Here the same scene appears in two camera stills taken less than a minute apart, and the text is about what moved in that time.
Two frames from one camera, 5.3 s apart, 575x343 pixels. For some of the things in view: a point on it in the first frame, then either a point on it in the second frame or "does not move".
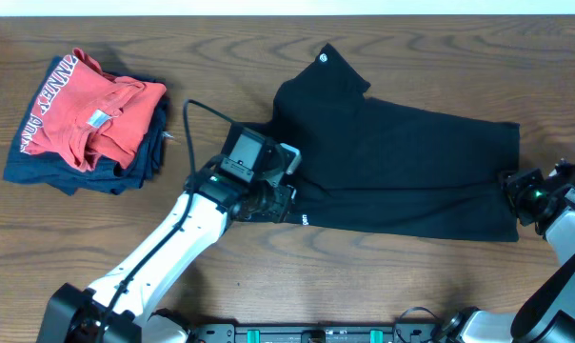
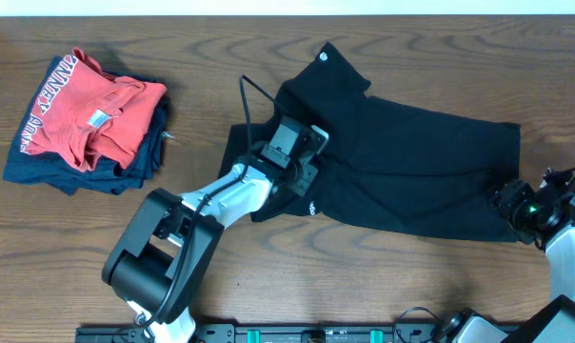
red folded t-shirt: x=91 y=116 does not move
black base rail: x=315 y=332 does not move
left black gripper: x=280 y=209 -> x=309 y=176
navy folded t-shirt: x=108 y=177 does not move
